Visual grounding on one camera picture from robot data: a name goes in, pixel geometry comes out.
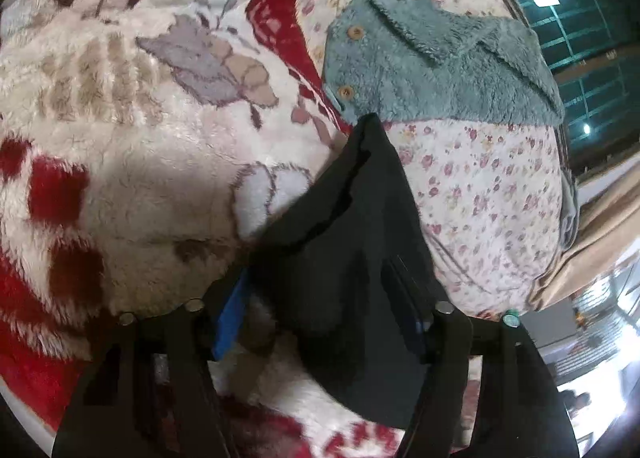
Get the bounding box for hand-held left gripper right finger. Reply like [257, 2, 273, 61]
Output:
[382, 255, 581, 458]

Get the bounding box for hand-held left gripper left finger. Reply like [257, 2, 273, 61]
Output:
[51, 271, 253, 458]

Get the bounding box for black pants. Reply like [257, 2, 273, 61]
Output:
[240, 113, 441, 431]

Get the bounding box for floral bed sheet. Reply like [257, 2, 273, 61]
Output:
[295, 0, 576, 319]

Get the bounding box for red cream fluffy blanket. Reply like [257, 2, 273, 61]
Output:
[0, 0, 416, 458]

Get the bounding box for grey blue cloth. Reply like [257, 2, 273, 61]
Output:
[555, 128, 581, 251]

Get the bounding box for beige curtain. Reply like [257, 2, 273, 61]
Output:
[530, 158, 640, 309]

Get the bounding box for teal fleece jacket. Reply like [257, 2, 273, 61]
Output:
[322, 0, 566, 131]

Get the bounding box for teal gridded window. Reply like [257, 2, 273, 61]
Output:
[475, 0, 640, 164]

